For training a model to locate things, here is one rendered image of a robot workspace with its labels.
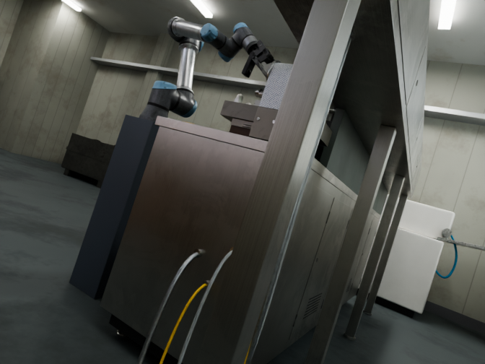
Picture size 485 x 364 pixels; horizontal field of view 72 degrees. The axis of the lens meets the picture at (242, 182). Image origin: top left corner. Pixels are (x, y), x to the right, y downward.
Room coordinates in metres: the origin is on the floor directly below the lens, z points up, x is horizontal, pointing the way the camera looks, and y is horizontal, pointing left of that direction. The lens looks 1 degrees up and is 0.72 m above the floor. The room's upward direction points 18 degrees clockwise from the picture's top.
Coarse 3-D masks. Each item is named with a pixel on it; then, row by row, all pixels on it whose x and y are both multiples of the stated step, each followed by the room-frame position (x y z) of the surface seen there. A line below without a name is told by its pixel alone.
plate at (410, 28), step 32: (288, 0) 0.72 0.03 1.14; (384, 0) 0.62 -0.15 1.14; (416, 0) 0.82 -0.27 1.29; (384, 32) 0.73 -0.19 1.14; (416, 32) 0.94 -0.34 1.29; (352, 64) 0.92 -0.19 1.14; (384, 64) 0.86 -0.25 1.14; (416, 64) 1.11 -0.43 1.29; (352, 96) 1.14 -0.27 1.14; (384, 96) 1.06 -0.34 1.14; (416, 96) 1.34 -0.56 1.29; (416, 128) 1.70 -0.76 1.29; (416, 160) 2.33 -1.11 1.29
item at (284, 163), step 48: (336, 0) 0.53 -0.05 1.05; (336, 48) 0.54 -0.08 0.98; (288, 96) 0.55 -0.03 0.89; (288, 144) 0.54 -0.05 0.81; (384, 144) 1.32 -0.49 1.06; (288, 192) 0.53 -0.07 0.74; (240, 240) 0.55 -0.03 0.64; (384, 240) 2.23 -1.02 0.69; (240, 288) 0.54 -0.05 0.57; (336, 288) 1.33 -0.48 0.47; (240, 336) 0.53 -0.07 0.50
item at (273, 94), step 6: (270, 84) 1.45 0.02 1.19; (276, 84) 1.43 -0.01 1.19; (282, 84) 1.42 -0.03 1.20; (264, 90) 1.46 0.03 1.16; (270, 90) 1.44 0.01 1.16; (276, 90) 1.43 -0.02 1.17; (282, 90) 1.42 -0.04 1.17; (264, 96) 1.45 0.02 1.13; (270, 96) 1.44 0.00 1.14; (276, 96) 1.43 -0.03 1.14; (282, 96) 1.41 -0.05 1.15; (264, 102) 1.45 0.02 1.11; (270, 102) 1.44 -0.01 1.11; (276, 102) 1.42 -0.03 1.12; (276, 108) 1.42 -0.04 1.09
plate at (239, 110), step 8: (224, 104) 1.30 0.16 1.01; (232, 104) 1.29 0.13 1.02; (240, 104) 1.27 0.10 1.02; (248, 104) 1.25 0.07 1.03; (224, 112) 1.30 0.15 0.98; (232, 112) 1.28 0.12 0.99; (240, 112) 1.26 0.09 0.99; (248, 112) 1.25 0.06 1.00; (248, 120) 1.24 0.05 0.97; (328, 128) 1.20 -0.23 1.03; (320, 136) 1.16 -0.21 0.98; (328, 136) 1.23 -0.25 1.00; (320, 144) 1.26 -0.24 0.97
